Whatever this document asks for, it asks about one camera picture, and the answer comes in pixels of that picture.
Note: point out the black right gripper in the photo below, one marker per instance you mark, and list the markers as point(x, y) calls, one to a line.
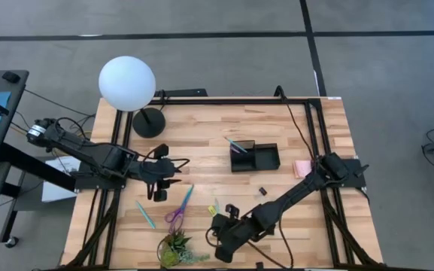
point(231, 231)

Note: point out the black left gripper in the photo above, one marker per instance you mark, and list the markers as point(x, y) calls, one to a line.
point(156, 169)

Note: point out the yellow eraser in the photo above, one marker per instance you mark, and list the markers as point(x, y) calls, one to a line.
point(212, 211)

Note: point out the teal pen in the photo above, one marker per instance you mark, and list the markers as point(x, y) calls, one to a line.
point(145, 214)
point(237, 145)

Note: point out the black binder clip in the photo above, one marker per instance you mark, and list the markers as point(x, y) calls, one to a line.
point(263, 190)

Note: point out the translucent purple pen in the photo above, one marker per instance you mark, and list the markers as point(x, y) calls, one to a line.
point(235, 149)

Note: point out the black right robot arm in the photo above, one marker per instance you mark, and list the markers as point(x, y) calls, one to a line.
point(295, 195)

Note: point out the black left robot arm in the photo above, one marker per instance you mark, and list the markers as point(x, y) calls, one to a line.
point(100, 158)

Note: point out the black mesh desk organizer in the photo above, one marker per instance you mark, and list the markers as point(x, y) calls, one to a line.
point(265, 156)

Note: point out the green succulent plant pot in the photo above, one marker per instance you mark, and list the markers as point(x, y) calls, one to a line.
point(175, 248)

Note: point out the pink sticky note pad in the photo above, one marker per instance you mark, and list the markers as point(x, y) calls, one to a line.
point(302, 169)

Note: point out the white globe lamp black base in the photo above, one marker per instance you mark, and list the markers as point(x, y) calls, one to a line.
point(126, 83)

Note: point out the white paper sheets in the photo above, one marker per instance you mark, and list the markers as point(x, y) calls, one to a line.
point(56, 192)

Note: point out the black caster wheel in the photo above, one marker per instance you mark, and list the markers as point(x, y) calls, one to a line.
point(11, 242)

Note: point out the black side desk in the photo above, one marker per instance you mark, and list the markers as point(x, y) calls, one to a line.
point(13, 94)

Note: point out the black computer mouse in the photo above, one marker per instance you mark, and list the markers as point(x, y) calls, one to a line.
point(11, 77)

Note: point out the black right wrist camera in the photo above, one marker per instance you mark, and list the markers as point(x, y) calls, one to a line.
point(231, 211)

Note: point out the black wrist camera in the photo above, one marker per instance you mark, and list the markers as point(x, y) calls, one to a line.
point(231, 211)
point(160, 151)

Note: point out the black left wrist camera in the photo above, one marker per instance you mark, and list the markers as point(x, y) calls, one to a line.
point(160, 151)

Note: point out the small black table camera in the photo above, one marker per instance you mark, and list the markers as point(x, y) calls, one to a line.
point(260, 265)

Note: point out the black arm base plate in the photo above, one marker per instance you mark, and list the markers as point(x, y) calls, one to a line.
point(100, 183)
point(352, 178)

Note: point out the black aluminium table frame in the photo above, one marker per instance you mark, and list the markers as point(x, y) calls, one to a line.
point(239, 101)

